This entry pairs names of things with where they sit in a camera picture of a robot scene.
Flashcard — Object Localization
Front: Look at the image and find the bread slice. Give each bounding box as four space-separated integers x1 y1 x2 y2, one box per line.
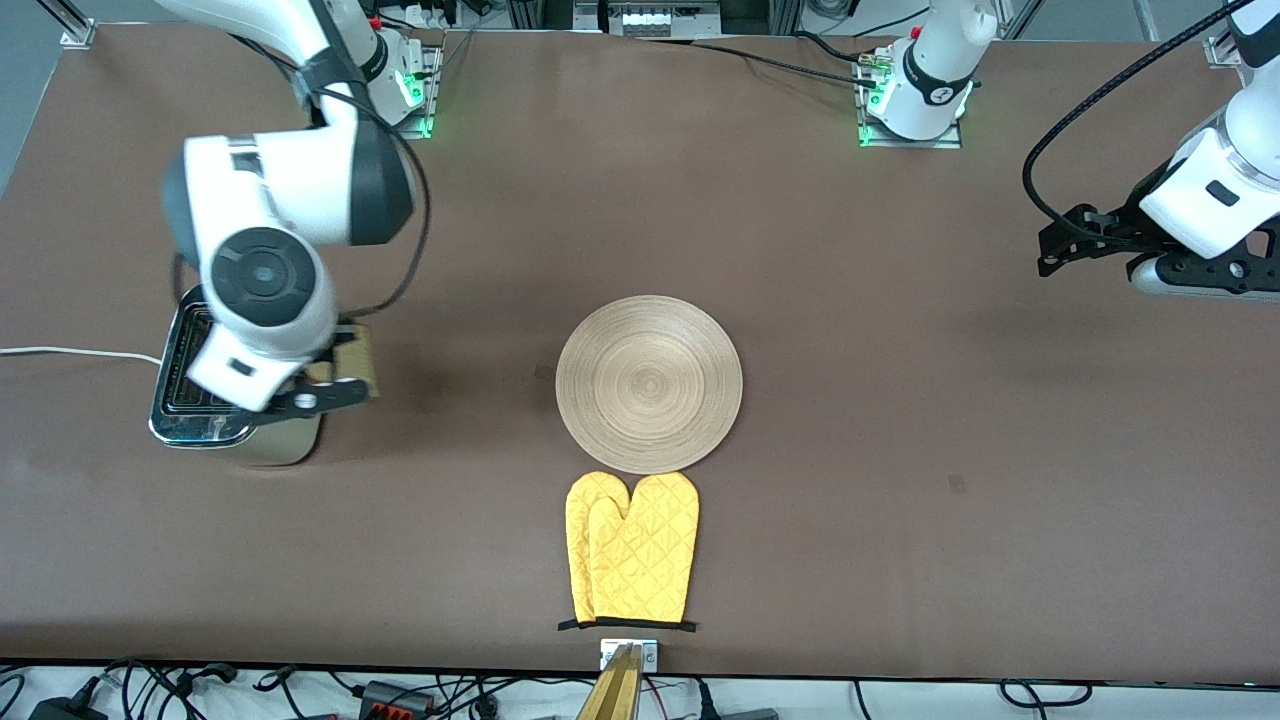
308 322 381 403

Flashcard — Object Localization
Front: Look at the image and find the round wooden plate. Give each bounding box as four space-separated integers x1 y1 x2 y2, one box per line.
555 294 745 476

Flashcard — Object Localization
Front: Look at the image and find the silver two-slot toaster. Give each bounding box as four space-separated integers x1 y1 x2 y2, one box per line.
148 283 334 468

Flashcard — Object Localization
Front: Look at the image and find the yellow quilted oven mitt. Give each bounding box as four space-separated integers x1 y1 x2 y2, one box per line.
565 472 633 623
588 470 700 625

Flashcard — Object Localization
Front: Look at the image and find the black adapter with red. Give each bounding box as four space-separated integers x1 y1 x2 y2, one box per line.
358 680 438 718

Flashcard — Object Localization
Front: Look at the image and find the white power strip with plugs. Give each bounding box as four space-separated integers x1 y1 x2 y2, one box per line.
390 0 471 31

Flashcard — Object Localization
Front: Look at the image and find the black tape strip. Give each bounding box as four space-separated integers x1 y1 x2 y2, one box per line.
557 618 697 634

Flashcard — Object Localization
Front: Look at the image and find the black plug adapter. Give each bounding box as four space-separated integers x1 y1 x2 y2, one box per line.
30 695 107 720

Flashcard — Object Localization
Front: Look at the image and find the yellow wooden stick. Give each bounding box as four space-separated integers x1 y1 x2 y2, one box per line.
575 643 646 720

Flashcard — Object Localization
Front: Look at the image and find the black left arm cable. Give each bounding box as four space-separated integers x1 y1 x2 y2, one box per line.
1022 0 1251 246

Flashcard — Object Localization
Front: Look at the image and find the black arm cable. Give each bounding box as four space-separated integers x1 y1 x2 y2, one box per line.
172 30 433 321
1022 0 1251 246

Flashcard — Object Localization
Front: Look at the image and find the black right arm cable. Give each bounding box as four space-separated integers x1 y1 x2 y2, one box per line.
172 30 433 321

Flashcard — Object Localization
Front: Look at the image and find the white toaster power cord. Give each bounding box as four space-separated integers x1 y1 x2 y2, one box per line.
0 345 165 367

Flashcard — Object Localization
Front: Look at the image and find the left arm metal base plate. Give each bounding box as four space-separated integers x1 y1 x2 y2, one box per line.
855 50 964 150

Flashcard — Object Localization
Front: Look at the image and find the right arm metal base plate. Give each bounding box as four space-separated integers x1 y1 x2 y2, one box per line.
385 40 444 140

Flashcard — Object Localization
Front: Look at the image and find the black cable on table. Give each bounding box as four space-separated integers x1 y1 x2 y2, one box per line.
690 36 883 91

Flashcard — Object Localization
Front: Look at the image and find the small metal bracket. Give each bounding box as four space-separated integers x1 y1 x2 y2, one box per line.
599 639 660 672

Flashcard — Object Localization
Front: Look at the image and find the black looped cable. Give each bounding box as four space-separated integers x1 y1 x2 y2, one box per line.
1000 679 1094 708

